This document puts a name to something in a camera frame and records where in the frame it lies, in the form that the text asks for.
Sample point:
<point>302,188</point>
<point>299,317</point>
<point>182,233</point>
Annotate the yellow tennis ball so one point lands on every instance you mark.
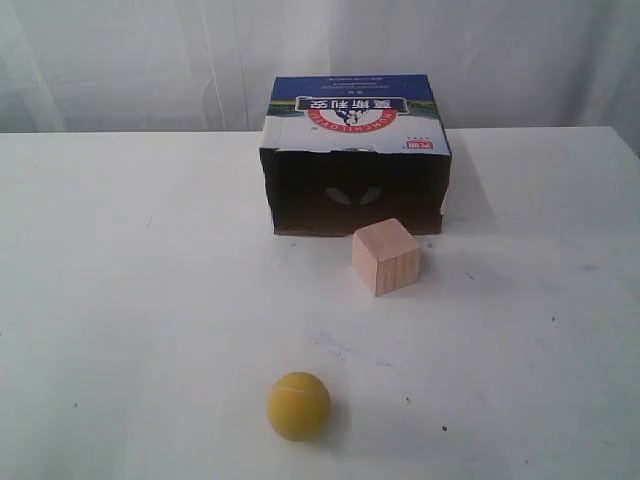
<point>299,407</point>

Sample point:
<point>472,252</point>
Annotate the light wooden cube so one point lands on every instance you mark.
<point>386,256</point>

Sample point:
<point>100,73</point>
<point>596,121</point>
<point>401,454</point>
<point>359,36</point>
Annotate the printed cardboard box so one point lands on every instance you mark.
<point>342,152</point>

